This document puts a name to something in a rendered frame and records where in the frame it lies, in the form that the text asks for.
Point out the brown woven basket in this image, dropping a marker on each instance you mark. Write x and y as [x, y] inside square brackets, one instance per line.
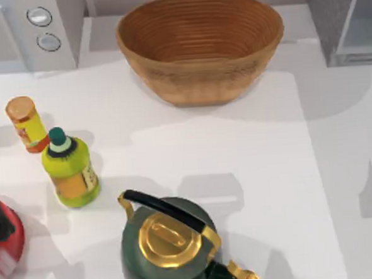
[201, 47]

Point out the green and gold kettle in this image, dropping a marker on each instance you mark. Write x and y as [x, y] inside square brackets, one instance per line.
[167, 242]

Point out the green bottle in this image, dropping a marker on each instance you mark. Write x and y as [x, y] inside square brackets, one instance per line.
[70, 172]

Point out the orange and yellow can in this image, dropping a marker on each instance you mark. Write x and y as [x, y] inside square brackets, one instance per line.
[27, 125]

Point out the microwave knob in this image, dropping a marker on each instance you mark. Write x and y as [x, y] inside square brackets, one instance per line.
[39, 16]
[48, 42]

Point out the pale microwave oven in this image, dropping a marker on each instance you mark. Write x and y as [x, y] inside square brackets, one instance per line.
[15, 36]

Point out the red and white can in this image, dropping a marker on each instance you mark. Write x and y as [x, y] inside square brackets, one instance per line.
[5, 255]

